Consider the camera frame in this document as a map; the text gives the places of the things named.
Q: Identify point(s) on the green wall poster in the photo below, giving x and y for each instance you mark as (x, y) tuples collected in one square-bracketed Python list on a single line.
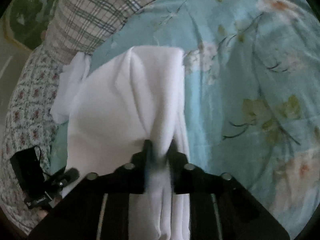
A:
[(30, 15)]

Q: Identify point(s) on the teal floral blanket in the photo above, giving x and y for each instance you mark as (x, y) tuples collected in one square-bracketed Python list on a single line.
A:
[(250, 80)]

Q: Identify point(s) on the person's left hand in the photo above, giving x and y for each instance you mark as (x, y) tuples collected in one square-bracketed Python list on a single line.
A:
[(43, 213)]

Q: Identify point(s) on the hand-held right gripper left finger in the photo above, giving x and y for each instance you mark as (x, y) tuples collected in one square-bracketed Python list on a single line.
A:
[(140, 177)]

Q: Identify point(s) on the white zip hoodie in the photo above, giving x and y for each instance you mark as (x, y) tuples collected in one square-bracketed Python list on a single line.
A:
[(125, 110)]

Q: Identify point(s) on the white folded garment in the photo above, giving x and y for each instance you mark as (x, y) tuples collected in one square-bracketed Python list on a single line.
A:
[(68, 87)]

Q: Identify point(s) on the small-flower print bed sheet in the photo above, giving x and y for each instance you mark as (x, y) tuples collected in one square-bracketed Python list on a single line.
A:
[(27, 115)]

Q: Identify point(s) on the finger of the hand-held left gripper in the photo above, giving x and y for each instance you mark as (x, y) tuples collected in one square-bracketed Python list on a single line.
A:
[(71, 174)]

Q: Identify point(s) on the plaid checked pillow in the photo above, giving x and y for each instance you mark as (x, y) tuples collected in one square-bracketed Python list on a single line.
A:
[(95, 17)]

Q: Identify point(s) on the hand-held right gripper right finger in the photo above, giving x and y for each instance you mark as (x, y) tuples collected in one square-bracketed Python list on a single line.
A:
[(182, 172)]

